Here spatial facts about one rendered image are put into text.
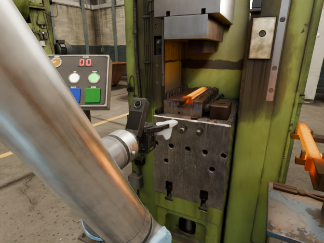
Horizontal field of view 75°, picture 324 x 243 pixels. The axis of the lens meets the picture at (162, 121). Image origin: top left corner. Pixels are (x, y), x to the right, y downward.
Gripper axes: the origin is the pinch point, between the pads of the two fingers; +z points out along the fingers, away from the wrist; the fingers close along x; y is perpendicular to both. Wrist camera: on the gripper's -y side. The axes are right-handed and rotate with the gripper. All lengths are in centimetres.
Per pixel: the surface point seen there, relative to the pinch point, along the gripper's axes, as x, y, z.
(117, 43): -541, -53, 736
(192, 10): 1, -38, 33
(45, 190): -136, 100, 43
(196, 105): 5.2, 2.7, 32.9
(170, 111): -8.4, 7.2, 33.0
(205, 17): 6.8, -35.1, 32.9
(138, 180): -34, 61, 41
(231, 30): 11, -34, 81
